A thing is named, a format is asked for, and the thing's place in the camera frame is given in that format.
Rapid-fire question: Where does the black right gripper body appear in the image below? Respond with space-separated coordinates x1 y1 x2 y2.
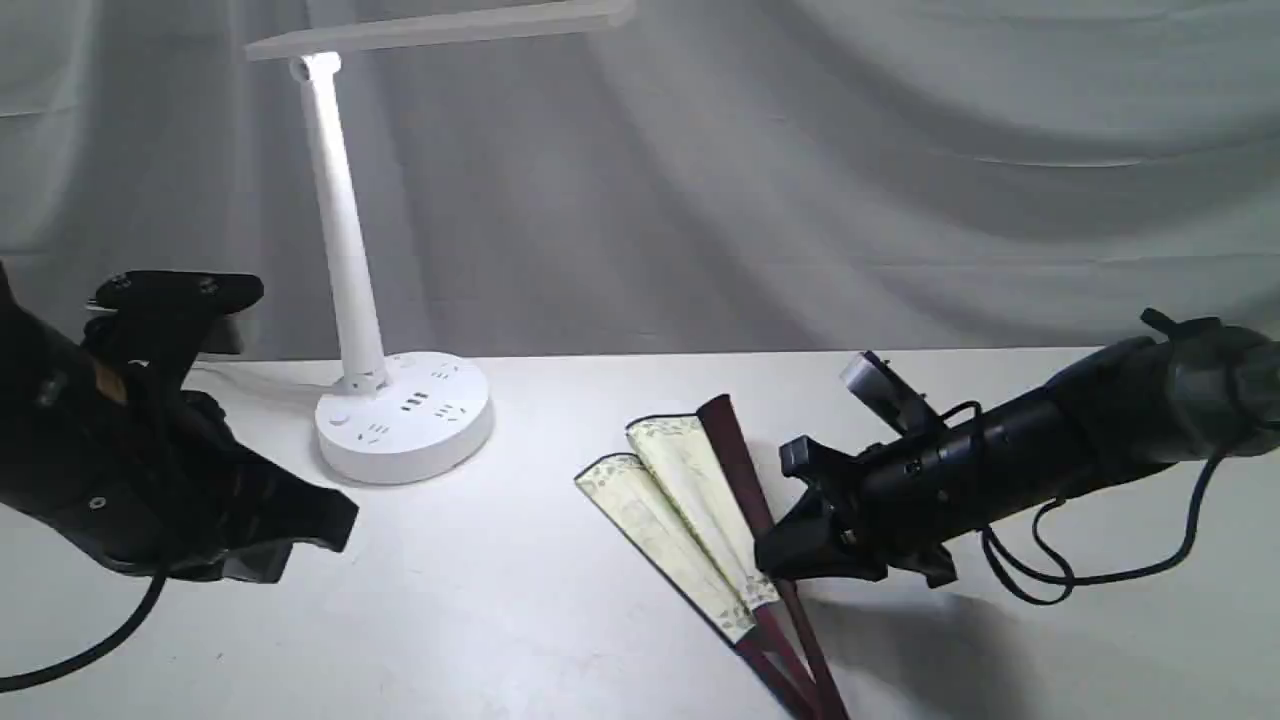
845 400 1110 588

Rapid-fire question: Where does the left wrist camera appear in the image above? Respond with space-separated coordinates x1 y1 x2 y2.
81 270 265 391

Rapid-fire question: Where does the grey backdrop curtain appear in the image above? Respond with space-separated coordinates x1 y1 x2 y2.
1 1 1279 360

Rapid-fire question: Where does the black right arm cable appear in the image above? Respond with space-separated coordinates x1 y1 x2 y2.
931 400 1231 607

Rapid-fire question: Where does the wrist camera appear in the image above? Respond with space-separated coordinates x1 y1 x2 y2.
838 351 945 437
81 270 265 391

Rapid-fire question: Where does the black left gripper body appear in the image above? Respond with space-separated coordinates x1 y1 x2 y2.
3 387 301 583

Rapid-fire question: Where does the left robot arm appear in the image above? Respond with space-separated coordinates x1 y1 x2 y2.
1 272 358 584

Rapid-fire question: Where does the white power cable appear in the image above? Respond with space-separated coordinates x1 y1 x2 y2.
189 363 340 396

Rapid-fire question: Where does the white desk lamp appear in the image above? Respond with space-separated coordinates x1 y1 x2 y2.
244 1 636 486

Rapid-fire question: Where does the paper folding fan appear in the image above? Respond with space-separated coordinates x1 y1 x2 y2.
573 395 849 719

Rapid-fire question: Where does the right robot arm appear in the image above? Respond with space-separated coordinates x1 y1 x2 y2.
755 309 1277 588

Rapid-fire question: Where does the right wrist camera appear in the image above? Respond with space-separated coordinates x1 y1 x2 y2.
838 351 945 437

